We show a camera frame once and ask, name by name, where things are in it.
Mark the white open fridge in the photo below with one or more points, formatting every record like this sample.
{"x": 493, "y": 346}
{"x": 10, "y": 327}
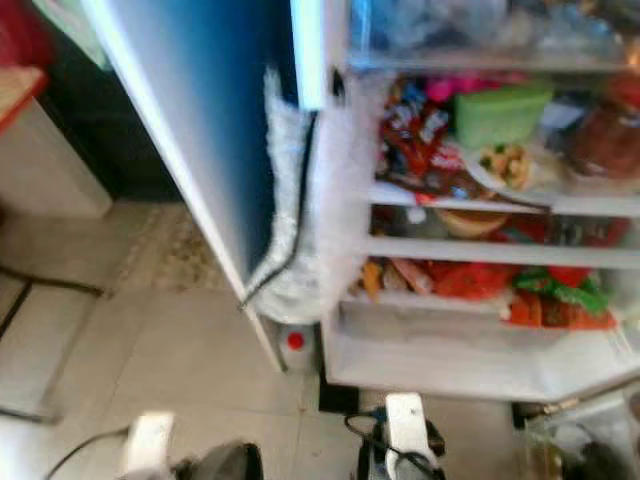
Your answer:
{"x": 460, "y": 360}

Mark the blue fridge door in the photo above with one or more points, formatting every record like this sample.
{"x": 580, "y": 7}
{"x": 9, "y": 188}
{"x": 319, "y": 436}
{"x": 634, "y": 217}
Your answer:
{"x": 210, "y": 120}

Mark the orange sausages pack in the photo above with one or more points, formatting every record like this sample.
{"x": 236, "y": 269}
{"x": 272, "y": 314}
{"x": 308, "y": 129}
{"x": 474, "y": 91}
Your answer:
{"x": 395, "y": 275}

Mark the red plastic bag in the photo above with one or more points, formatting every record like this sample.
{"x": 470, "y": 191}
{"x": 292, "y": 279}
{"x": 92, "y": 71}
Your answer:
{"x": 470, "y": 280}

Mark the clear plastic grocery bag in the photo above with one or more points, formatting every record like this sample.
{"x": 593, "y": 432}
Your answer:
{"x": 580, "y": 440}

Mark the patterned brown floor mat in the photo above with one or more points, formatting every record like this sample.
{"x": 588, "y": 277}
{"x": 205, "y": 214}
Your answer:
{"x": 175, "y": 250}

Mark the orange food package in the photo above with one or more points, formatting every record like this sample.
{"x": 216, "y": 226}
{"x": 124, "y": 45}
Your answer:
{"x": 555, "y": 317}

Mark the tan bowl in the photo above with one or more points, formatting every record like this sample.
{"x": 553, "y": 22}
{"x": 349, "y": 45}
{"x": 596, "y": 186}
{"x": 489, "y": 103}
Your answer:
{"x": 470, "y": 222}

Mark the green vegetable bag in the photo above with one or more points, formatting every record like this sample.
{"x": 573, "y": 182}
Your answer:
{"x": 565, "y": 290}

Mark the red snack packets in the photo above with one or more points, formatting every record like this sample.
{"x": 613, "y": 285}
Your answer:
{"x": 420, "y": 140}

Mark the white plate with food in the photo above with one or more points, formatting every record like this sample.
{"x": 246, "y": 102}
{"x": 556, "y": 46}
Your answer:
{"x": 510, "y": 165}

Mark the green plastic box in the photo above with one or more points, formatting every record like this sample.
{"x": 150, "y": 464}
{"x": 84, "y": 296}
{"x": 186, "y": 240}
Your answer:
{"x": 500, "y": 115}

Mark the pink package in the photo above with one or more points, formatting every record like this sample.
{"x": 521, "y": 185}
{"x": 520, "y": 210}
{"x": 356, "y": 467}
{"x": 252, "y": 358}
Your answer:
{"x": 455, "y": 85}

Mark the dark red brown jar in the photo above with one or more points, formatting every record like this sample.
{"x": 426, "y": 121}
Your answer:
{"x": 610, "y": 140}

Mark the marble top red-edged table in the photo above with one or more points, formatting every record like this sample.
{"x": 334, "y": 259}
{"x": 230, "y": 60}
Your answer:
{"x": 15, "y": 90}

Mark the clear frozen food bags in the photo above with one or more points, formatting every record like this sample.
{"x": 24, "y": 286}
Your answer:
{"x": 460, "y": 25}

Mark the teal green cloth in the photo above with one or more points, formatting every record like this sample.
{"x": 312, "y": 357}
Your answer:
{"x": 75, "y": 25}

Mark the red upright object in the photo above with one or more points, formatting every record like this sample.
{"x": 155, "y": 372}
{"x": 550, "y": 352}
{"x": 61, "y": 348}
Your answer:
{"x": 15, "y": 25}

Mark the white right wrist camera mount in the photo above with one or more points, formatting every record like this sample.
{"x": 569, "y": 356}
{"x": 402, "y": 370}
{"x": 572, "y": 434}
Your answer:
{"x": 405, "y": 430}

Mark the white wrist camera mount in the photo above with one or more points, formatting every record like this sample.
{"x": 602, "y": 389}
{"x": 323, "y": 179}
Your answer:
{"x": 405, "y": 430}
{"x": 150, "y": 445}

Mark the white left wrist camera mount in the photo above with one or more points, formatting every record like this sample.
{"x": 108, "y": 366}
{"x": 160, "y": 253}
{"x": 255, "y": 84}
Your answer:
{"x": 150, "y": 445}

